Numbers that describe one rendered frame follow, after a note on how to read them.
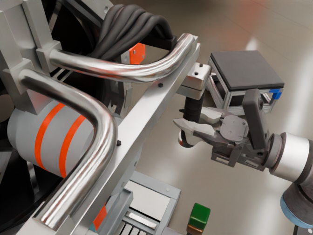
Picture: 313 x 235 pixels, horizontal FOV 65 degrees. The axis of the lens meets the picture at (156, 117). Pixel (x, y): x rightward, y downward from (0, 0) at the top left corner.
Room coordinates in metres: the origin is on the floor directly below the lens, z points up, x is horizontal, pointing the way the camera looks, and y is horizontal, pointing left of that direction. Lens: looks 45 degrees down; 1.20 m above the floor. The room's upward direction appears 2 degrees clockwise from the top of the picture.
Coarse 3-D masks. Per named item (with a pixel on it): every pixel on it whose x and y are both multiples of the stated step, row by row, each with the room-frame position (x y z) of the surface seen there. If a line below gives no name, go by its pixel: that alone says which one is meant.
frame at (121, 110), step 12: (0, 0) 0.29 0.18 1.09; (12, 0) 0.30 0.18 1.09; (72, 0) 0.46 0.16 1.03; (84, 0) 0.42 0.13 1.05; (96, 0) 0.45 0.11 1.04; (108, 0) 0.49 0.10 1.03; (84, 12) 0.48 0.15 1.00; (96, 12) 0.45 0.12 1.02; (96, 24) 0.51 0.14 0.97; (120, 60) 0.51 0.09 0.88; (108, 84) 0.53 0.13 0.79; (120, 84) 0.52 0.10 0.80; (108, 96) 0.53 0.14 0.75; (120, 96) 0.52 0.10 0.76; (108, 108) 0.50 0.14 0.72; (120, 108) 0.49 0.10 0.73; (12, 228) 0.19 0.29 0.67
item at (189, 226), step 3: (189, 225) 0.23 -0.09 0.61; (186, 228) 0.23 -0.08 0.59; (189, 228) 0.23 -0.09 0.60; (192, 228) 0.22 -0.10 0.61; (195, 228) 0.22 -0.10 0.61; (198, 228) 0.22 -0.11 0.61; (189, 231) 0.23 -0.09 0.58; (192, 231) 0.22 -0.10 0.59; (195, 231) 0.22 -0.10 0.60; (198, 231) 0.22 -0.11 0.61; (201, 231) 0.22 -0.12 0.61; (192, 234) 0.22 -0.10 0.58; (195, 234) 0.22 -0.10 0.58; (198, 234) 0.22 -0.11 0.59; (201, 234) 0.22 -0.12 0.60
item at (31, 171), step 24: (48, 0) 0.50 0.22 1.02; (48, 24) 0.47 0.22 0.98; (72, 24) 0.54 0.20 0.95; (72, 48) 0.58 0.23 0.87; (72, 72) 0.58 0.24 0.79; (96, 96) 0.53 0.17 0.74; (0, 144) 0.30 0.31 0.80; (0, 168) 0.26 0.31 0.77; (24, 168) 0.31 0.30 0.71; (0, 192) 0.29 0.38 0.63; (24, 192) 0.29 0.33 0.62; (48, 192) 0.30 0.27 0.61; (0, 216) 0.22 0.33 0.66
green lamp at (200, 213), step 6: (198, 204) 0.26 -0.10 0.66; (192, 210) 0.24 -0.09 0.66; (198, 210) 0.24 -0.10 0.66; (204, 210) 0.24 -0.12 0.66; (210, 210) 0.25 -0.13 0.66; (192, 216) 0.23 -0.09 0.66; (198, 216) 0.23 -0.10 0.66; (204, 216) 0.23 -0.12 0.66; (192, 222) 0.23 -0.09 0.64; (198, 222) 0.22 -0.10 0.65; (204, 222) 0.22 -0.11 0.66
